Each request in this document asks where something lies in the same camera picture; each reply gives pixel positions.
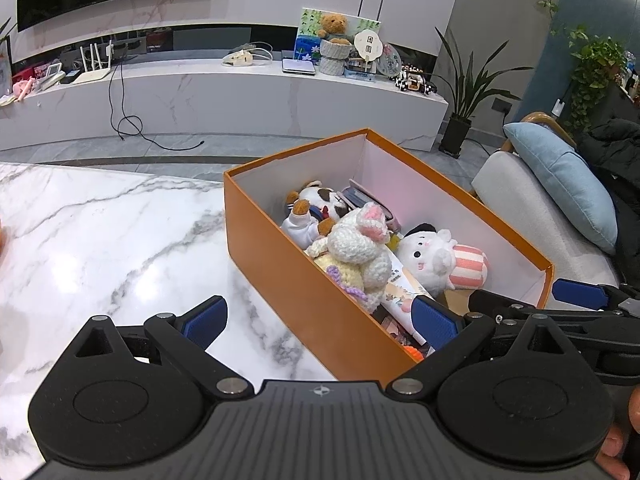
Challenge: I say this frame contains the white printed tube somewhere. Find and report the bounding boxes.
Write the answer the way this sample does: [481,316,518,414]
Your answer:
[382,255,436,331]

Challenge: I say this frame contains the black jacket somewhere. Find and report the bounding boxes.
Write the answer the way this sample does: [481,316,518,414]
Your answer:
[575,117,640,281]

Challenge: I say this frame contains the brown teddy bear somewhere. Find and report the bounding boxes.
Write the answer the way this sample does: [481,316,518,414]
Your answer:
[316,13,351,45]

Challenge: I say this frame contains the white paper fan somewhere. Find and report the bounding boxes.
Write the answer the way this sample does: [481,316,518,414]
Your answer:
[353,30,386,68]

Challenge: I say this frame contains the grey knitted basket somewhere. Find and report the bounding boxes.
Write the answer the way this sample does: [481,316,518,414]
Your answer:
[317,39,353,76]

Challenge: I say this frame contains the wooden armchair white cushions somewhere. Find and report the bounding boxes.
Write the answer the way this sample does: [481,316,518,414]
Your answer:
[471,111,640,311]

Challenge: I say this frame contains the brown cardboard box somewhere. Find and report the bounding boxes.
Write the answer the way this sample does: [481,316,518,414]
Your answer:
[442,290,473,316]

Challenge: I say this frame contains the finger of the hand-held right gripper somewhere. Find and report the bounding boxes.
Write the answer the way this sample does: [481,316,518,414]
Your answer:
[552,278,640,317]
[469,289,623,333]

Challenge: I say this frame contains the black white toy car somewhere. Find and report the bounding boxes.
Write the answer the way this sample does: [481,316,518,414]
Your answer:
[395,64,440,96]

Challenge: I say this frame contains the dark photo card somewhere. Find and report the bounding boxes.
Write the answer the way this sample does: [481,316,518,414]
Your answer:
[380,310,418,348]

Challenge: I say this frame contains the cream crochet toy purple trim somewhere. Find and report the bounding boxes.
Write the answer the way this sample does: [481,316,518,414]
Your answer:
[312,252,368,306]

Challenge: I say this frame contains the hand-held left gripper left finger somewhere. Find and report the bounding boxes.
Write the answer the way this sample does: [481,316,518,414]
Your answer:
[62,296,253,401]

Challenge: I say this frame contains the white marble TV console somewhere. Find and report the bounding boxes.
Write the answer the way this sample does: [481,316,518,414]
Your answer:
[0,50,449,153]

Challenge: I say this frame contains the dark grey box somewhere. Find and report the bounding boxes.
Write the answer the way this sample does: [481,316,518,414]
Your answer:
[341,185,388,211]

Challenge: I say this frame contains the green vine plant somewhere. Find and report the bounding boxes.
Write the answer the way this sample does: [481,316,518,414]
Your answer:
[507,0,628,133]

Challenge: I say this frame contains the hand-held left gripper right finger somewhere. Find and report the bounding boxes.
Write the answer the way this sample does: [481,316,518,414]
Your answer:
[385,296,582,402]

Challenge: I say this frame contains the framed picture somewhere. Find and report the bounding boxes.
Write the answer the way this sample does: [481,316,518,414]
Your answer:
[0,35,13,96]

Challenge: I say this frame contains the person's right hand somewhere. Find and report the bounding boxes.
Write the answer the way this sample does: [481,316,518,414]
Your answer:
[595,387,640,480]

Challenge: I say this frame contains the white plush pink striped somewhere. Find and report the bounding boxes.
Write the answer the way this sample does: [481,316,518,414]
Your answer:
[397,222,489,298]

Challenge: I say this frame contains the round patterned fan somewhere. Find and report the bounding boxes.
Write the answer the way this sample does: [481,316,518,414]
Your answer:
[376,42,403,78]

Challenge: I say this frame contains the green blue painting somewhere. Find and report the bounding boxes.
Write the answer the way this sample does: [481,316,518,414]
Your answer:
[295,8,382,63]

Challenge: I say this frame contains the white crochet bunny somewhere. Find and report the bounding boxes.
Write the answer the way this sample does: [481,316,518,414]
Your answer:
[305,201,393,313]

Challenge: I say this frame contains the potted plant long leaves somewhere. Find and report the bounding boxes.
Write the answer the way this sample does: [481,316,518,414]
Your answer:
[430,27,535,158]

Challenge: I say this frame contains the grey laptop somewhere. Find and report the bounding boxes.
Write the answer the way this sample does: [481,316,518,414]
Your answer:
[281,50,318,77]

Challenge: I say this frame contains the black cable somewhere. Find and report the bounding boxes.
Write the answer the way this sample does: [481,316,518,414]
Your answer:
[107,60,206,151]

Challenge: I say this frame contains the orange cardboard box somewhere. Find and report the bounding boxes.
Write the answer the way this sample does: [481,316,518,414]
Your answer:
[223,128,555,382]

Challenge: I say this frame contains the white router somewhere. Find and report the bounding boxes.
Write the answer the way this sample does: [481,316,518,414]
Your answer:
[77,40,113,83]

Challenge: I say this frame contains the small blue box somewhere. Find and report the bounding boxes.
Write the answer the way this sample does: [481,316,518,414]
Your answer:
[345,57,376,81]

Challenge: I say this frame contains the white power strip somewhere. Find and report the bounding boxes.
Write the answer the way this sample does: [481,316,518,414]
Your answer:
[221,42,275,67]

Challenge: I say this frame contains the light blue cushion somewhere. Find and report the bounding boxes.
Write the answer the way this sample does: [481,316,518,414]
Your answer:
[502,121,618,255]

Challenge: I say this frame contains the red panda plush sailor outfit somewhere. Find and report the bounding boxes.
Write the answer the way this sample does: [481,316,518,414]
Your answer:
[280,180,351,251]

